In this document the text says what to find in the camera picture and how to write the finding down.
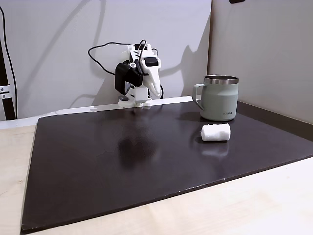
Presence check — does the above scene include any black camera box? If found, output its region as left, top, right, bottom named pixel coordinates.
left=114, top=62, right=144, bottom=95

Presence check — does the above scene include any sage green steel mug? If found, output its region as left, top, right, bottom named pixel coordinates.
left=192, top=74, right=239, bottom=122

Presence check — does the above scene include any thin black cable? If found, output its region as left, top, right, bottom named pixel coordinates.
left=153, top=47, right=165, bottom=99

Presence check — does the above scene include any white pole clamp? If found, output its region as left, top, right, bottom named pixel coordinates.
left=0, top=84, right=12, bottom=100

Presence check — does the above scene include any black stand pole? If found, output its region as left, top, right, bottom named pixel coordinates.
left=0, top=36, right=16, bottom=121

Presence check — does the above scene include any black looping arm cable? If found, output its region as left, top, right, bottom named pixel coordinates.
left=88, top=39, right=148, bottom=75

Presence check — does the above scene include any black hanging cable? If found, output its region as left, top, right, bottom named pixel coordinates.
left=0, top=4, right=19, bottom=119

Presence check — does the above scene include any black table mat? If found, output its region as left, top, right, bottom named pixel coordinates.
left=20, top=101, right=313, bottom=235

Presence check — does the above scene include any white gauze roll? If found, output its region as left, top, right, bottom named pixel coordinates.
left=200, top=123, right=232, bottom=142

